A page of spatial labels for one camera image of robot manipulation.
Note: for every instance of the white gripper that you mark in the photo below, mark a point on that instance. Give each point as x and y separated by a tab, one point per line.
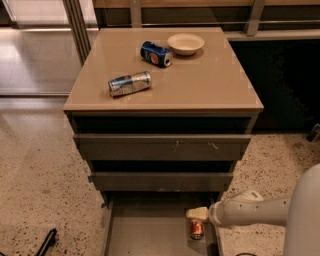
217	213

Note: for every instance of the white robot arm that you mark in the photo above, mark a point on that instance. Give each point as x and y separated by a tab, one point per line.
299	213

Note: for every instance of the bottom open grey drawer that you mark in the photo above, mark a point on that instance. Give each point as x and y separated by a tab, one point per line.
155	224

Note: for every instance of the middle grey drawer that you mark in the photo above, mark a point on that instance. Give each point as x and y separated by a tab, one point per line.
161	181

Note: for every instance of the grey drawer cabinet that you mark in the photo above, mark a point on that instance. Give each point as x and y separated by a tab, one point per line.
204	94

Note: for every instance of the top grey drawer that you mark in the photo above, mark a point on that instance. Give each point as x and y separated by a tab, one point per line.
216	147

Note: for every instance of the silver blue crushed can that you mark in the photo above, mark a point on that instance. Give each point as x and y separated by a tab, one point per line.
129	84

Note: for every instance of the blue pepsi can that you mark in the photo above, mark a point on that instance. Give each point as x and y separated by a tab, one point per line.
155	54

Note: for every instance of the dark object at right edge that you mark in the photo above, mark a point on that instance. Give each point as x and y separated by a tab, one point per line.
314	135

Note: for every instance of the black object on floor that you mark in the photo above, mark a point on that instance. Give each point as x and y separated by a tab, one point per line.
48	242

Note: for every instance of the white bowl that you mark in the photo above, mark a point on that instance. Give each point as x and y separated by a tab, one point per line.
185	44

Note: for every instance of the metal window frame post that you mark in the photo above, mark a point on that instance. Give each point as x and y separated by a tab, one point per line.
77	24

